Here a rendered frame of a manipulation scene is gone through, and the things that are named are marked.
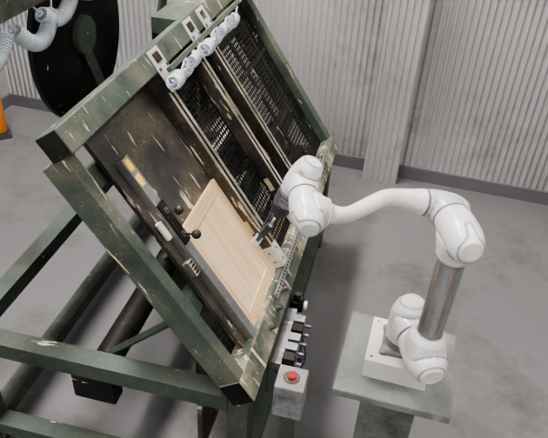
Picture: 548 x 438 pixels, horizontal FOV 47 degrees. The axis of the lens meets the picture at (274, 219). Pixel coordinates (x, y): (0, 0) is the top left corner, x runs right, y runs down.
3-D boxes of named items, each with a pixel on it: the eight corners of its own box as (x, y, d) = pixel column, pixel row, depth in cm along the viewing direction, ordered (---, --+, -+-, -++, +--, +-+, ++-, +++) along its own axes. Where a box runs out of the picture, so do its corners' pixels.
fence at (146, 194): (246, 340, 270) (253, 337, 269) (113, 164, 233) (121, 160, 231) (249, 332, 274) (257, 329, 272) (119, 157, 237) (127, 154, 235)
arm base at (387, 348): (424, 328, 285) (426, 320, 282) (420, 364, 268) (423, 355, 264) (384, 319, 288) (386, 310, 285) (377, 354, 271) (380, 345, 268)
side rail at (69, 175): (217, 387, 253) (239, 381, 248) (41, 170, 210) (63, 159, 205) (222, 375, 258) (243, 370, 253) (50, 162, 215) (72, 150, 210)
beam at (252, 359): (233, 407, 258) (255, 402, 253) (217, 388, 253) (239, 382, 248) (324, 154, 433) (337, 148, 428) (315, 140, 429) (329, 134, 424)
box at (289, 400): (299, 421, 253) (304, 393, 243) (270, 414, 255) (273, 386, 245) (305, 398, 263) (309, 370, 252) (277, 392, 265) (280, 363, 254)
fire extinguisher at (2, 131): (-3, 127, 595) (-17, 67, 560) (21, 131, 590) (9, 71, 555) (-21, 139, 574) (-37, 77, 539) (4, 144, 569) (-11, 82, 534)
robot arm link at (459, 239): (429, 349, 265) (447, 391, 248) (392, 351, 263) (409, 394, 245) (477, 200, 220) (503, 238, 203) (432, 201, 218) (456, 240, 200)
